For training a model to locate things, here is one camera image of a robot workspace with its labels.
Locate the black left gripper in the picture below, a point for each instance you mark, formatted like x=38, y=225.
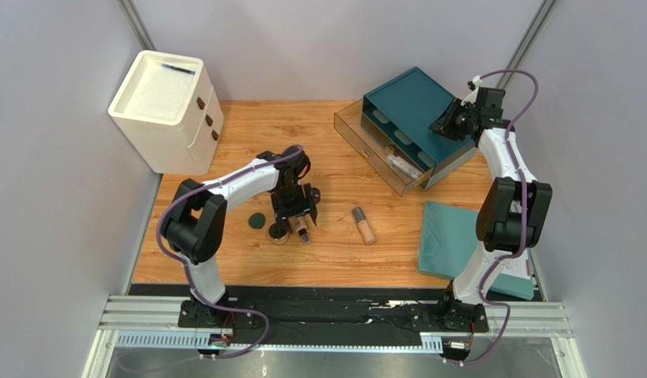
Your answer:
x=306, y=205

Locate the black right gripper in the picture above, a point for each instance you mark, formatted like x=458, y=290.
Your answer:
x=449, y=122

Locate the brown foundation bottle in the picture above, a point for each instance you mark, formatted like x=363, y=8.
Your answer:
x=299, y=227

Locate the clear plastic bottle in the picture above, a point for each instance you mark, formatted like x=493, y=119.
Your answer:
x=404, y=167

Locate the transparent smoky drawer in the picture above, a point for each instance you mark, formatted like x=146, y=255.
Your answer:
x=373, y=136

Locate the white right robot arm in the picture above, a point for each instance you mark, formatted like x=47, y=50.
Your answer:
x=513, y=214

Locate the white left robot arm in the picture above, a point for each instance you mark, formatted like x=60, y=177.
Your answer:
x=191, y=229

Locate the dark brown small jar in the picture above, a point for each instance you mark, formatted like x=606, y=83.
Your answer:
x=316, y=194

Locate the black-lid powder jar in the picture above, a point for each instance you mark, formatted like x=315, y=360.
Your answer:
x=277, y=235

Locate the dark green round disc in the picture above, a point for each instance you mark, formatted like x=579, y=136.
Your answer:
x=257, y=220

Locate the teal drawer organizer box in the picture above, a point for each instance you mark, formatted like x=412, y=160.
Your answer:
x=412, y=101

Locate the beige foundation tube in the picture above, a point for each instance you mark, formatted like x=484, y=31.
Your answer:
x=363, y=226

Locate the teal flat box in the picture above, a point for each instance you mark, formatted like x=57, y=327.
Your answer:
x=447, y=243

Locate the white three-drawer cabinet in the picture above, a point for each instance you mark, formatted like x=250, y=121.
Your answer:
x=172, y=119

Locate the white paper label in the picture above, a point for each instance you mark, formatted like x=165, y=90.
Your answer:
x=518, y=267

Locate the black pen on cabinet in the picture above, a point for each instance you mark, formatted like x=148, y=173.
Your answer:
x=178, y=69

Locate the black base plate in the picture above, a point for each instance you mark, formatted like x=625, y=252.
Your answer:
x=403, y=315

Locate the aluminium mounting rail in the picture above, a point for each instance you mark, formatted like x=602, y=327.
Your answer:
x=321, y=324

